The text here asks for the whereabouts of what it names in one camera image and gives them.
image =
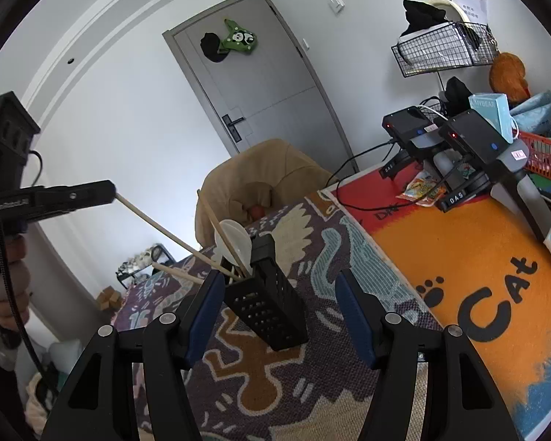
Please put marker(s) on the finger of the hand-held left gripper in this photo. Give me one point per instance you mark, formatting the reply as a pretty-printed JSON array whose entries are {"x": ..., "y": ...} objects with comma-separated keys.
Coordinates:
[{"x": 64, "y": 198}]

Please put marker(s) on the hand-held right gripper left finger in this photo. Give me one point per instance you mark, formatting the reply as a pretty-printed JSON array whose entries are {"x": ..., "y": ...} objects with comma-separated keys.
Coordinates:
[{"x": 206, "y": 317}]

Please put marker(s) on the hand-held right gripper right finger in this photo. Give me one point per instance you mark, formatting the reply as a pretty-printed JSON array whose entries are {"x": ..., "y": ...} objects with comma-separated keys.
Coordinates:
[{"x": 353, "y": 326}]

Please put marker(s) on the wooden chopstick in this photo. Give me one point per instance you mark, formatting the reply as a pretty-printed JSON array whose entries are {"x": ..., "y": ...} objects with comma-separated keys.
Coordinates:
[
  {"x": 179, "y": 272},
  {"x": 211, "y": 220},
  {"x": 165, "y": 232}
]

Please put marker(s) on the black perforated utensil holder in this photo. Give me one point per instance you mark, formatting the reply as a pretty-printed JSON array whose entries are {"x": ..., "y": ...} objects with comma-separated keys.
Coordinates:
[{"x": 275, "y": 312}]

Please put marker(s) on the beige spoon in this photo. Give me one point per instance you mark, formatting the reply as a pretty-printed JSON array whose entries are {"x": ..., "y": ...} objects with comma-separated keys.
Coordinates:
[{"x": 221, "y": 246}]

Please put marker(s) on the white plastic spoon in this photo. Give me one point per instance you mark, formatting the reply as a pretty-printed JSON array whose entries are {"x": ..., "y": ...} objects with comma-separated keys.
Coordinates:
[{"x": 238, "y": 243}]

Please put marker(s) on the person's left hand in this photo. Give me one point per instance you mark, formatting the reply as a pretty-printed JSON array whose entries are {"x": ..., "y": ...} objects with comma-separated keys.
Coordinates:
[{"x": 23, "y": 285}]

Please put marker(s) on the printed woven blanket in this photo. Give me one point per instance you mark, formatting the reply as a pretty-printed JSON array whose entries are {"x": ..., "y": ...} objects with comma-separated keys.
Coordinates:
[{"x": 257, "y": 376}]

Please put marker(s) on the black shoe rack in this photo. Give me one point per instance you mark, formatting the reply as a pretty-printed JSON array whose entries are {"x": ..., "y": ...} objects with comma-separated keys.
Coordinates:
[{"x": 142, "y": 264}]

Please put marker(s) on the cardboard box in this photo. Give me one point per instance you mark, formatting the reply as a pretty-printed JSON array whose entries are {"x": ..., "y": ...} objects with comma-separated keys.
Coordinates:
[{"x": 109, "y": 299}]

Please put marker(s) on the small orange object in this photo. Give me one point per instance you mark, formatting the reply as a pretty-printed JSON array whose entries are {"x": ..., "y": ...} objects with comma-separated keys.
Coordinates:
[{"x": 257, "y": 211}]

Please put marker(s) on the orange cat mat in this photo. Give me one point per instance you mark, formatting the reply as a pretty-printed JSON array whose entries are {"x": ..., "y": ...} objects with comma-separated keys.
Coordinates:
[{"x": 463, "y": 262}]

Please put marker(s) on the colourful snack packet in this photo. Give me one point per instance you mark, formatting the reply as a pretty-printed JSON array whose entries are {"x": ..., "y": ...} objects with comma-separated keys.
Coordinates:
[{"x": 424, "y": 190}]

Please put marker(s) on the beige cushioned chair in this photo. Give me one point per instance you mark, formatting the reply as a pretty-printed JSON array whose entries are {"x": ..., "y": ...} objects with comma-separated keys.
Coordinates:
[{"x": 266, "y": 170}]

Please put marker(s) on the black gripper on stand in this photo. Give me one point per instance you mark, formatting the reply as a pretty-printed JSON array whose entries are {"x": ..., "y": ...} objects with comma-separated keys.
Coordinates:
[
  {"x": 408, "y": 126},
  {"x": 475, "y": 135}
]

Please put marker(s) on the black hat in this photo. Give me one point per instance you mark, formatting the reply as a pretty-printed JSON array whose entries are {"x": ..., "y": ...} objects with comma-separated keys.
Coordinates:
[{"x": 212, "y": 48}]

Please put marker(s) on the grey door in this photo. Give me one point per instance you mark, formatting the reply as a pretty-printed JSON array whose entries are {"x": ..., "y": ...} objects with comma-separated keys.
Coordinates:
[{"x": 261, "y": 92}]

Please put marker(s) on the green plush toy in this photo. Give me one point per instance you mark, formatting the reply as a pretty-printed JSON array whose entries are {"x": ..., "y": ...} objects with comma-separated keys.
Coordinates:
[{"x": 241, "y": 39}]

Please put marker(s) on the light blue box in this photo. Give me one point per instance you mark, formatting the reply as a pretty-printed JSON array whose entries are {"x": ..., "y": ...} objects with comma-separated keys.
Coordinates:
[{"x": 493, "y": 115}]

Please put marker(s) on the red plastic basket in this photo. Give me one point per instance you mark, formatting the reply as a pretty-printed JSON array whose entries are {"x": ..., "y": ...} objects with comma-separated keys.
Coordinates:
[{"x": 544, "y": 156}]

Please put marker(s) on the light blue plastic bag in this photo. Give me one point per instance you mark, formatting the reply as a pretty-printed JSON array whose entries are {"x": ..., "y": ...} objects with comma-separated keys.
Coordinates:
[{"x": 542, "y": 108}]

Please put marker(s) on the orange plush toy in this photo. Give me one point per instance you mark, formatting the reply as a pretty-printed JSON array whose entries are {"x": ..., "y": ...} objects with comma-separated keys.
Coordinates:
[{"x": 509, "y": 76}]

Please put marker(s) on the black cloth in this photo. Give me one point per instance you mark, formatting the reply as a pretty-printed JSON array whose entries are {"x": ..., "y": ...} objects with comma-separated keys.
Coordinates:
[{"x": 422, "y": 16}]

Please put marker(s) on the beige tape roll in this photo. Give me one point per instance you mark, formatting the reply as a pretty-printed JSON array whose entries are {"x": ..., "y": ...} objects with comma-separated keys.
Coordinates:
[{"x": 457, "y": 7}]

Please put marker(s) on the white paper notice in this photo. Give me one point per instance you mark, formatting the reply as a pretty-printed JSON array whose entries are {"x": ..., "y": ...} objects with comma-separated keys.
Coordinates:
[{"x": 470, "y": 2}]

